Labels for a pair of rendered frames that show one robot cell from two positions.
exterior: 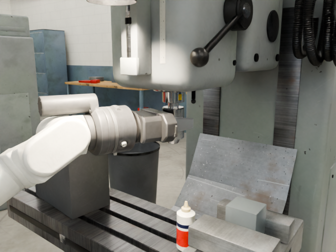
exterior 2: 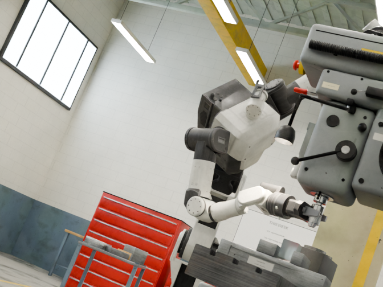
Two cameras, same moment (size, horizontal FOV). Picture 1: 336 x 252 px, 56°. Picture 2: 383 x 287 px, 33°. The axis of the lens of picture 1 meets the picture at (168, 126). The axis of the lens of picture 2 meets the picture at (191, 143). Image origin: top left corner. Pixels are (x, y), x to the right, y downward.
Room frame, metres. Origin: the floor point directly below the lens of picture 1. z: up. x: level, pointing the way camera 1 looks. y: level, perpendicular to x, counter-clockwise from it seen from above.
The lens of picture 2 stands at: (-0.33, -2.06, 0.87)
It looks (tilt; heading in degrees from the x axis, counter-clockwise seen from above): 11 degrees up; 77
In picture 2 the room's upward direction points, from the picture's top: 22 degrees clockwise
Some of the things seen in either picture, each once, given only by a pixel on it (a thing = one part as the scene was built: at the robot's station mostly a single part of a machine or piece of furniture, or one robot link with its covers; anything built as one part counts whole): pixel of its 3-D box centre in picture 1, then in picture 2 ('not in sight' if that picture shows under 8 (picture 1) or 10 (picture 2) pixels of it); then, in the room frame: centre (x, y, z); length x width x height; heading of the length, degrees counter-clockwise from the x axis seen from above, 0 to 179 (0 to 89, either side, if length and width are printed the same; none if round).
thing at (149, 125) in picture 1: (134, 128); (293, 209); (0.60, 0.07, 1.23); 0.13 x 0.12 x 0.10; 33
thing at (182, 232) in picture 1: (185, 224); not in sight; (0.62, -0.04, 1.01); 0.04 x 0.04 x 0.11
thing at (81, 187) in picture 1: (69, 167); (309, 275); (0.86, 0.28, 1.06); 0.22 x 0.12 x 0.20; 46
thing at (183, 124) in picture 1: (181, 124); (310, 212); (0.62, -0.03, 1.24); 0.06 x 0.02 x 0.03; 123
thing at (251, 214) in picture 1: (245, 219); (289, 251); (0.54, -0.15, 1.07); 0.06 x 0.05 x 0.06; 54
